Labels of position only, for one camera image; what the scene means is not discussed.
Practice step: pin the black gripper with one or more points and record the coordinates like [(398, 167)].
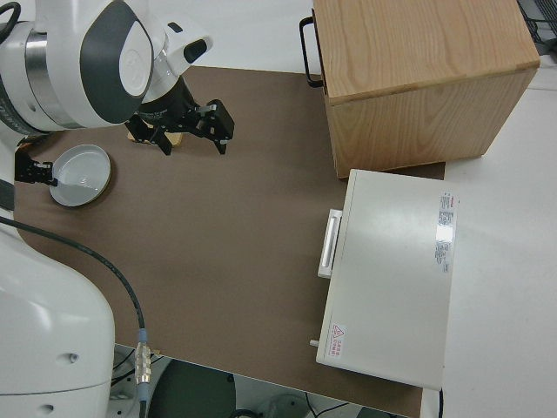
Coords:
[(219, 119), (28, 170)]

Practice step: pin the gray plate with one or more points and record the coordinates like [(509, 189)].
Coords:
[(82, 174)]

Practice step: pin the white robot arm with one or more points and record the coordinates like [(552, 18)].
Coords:
[(65, 65)]

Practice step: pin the wooden mug rack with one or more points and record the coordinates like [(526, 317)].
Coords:
[(176, 140)]

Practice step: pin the wooden cabinet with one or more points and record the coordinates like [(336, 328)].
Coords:
[(413, 65)]

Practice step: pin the cream toaster oven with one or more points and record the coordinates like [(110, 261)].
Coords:
[(391, 270)]

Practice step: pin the dark gray stand base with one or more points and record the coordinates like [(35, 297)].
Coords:
[(191, 392)]

